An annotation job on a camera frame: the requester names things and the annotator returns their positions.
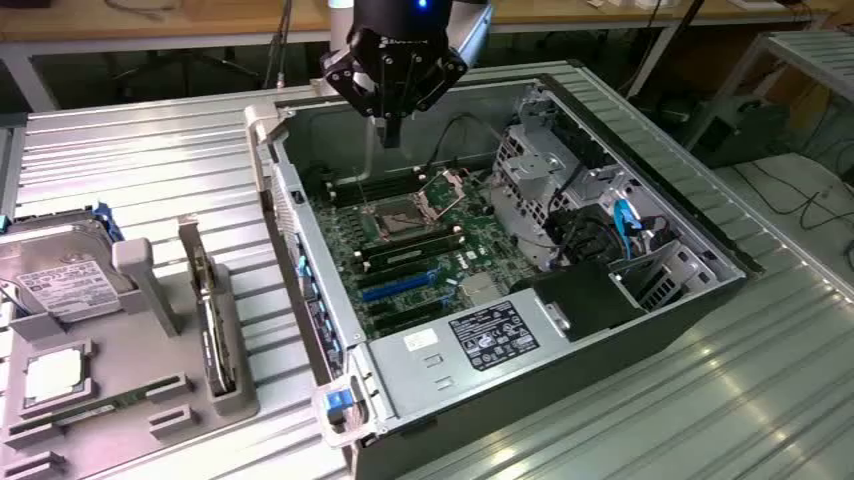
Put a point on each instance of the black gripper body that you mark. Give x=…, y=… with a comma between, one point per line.
x=400, y=30

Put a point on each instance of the green graphics card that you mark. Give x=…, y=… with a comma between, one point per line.
x=213, y=320

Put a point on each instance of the black RAM slot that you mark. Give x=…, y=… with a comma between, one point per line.
x=373, y=184
x=381, y=194

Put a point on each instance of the black expansion slot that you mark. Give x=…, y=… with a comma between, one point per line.
x=393, y=277
x=407, y=322

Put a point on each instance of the blue expansion slot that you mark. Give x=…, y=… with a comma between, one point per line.
x=400, y=287

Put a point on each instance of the black chair base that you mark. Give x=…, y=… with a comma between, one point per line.
x=193, y=62

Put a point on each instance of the wooden desk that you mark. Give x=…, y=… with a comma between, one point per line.
x=200, y=20

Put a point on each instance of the silver metal disk bay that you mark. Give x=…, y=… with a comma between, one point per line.
x=527, y=170

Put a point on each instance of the metal CPU socket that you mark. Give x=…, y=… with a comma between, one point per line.
x=400, y=220

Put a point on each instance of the green motherboard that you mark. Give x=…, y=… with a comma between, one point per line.
x=467, y=235

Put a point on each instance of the installed black RAM stick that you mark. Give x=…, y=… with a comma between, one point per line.
x=407, y=255

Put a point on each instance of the silver chipset heatsink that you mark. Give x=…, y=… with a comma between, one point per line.
x=481, y=292

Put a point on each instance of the grey box on floor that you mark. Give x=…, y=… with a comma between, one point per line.
x=753, y=125

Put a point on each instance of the metal slatted side table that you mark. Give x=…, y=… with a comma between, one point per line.
x=814, y=55

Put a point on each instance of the silver hard disk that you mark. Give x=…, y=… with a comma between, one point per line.
x=66, y=285

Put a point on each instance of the silver power supply unit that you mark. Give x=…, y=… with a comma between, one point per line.
x=427, y=380

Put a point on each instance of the grey parts rack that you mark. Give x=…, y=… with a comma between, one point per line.
x=133, y=350

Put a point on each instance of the open black PC case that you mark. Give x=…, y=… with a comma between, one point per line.
x=667, y=350

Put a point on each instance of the blue case latch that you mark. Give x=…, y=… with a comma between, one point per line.
x=336, y=400

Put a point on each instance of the silver CPU chip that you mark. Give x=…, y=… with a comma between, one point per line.
x=56, y=372

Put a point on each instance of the green RAM stick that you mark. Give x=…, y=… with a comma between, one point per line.
x=86, y=412

